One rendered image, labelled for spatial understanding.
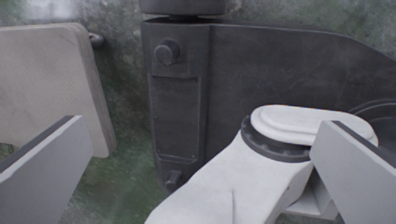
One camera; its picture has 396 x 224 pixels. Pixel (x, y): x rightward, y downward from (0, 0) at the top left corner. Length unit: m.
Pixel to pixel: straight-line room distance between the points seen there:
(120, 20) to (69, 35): 0.20
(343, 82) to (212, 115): 0.29
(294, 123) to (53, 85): 0.58
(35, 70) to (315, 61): 0.67
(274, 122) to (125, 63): 0.54
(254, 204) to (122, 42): 0.60
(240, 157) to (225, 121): 0.19
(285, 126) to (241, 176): 0.11
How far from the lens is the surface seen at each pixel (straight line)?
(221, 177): 0.31
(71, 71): 0.60
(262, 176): 0.32
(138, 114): 0.80
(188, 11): 0.43
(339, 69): 0.50
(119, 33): 0.72
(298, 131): 0.36
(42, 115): 0.75
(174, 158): 0.59
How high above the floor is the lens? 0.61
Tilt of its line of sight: 59 degrees down
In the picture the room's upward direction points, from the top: 158 degrees counter-clockwise
